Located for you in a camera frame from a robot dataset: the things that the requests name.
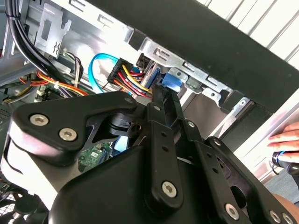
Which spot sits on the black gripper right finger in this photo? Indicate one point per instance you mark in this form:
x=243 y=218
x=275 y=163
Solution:
x=254 y=186

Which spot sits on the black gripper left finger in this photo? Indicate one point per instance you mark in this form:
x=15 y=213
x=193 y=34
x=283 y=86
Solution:
x=70 y=112

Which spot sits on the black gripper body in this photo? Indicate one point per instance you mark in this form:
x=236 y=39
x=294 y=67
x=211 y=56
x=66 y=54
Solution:
x=116 y=186

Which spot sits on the hard disk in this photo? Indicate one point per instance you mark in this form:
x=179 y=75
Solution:
x=171 y=81

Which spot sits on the person's bare hand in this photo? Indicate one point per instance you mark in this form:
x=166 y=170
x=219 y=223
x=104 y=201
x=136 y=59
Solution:
x=289 y=137

